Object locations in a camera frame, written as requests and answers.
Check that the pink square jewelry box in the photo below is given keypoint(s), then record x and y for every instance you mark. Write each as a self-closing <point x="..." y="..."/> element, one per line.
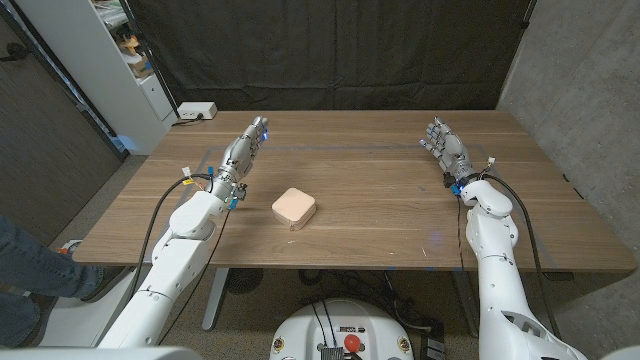
<point x="294" y="206"/>

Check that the round black floor fan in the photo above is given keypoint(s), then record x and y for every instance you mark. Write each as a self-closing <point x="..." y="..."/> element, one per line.
<point x="244" y="280"/>

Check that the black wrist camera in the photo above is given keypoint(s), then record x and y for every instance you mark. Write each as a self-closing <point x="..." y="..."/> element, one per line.
<point x="241" y="191"/>
<point x="448" y="180"/>

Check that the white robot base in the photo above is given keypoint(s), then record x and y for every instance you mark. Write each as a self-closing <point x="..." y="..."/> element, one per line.
<point x="305" y="330"/>

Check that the black fabric backdrop curtain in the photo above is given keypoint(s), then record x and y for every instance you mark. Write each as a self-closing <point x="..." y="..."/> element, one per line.
<point x="340" y="50"/>

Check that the brown cardboard box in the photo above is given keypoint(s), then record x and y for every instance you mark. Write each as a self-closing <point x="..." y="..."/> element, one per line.
<point x="140" y="65"/>

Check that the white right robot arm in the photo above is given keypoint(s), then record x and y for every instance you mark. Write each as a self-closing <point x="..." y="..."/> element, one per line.
<point x="500" y="270"/>

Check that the person's leg in jeans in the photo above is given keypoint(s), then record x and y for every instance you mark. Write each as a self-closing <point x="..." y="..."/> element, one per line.
<point x="35" y="270"/>

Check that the black backdrop stand pole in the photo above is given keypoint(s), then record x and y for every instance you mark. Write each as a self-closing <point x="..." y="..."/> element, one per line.
<point x="155" y="72"/>

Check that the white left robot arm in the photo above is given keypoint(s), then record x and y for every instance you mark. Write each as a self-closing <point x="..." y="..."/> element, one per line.
<point x="170" y="260"/>

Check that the yellow toy figure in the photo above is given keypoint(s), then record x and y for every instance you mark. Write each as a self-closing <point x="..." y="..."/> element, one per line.
<point x="130" y="45"/>

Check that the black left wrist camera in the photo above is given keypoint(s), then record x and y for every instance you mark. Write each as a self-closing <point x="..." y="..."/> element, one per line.
<point x="241" y="191"/>

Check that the red emergency stop button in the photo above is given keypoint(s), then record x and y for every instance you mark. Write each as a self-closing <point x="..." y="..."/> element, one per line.
<point x="352" y="343"/>

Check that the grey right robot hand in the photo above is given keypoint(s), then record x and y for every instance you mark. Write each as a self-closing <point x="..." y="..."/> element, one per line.
<point x="452" y="150"/>

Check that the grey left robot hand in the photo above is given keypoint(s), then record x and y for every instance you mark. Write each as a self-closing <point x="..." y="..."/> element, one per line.
<point x="237" y="155"/>

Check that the orange white floor item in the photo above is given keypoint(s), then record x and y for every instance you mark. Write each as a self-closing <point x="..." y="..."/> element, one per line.
<point x="70" y="247"/>

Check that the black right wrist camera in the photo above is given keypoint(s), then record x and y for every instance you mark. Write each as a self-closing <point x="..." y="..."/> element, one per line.
<point x="448" y="180"/>

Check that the white power strip box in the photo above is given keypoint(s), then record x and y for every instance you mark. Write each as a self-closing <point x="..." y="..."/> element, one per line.
<point x="196" y="110"/>

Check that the white shelf cabinet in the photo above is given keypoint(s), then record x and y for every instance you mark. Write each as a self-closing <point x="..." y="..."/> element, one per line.
<point x="95" y="65"/>

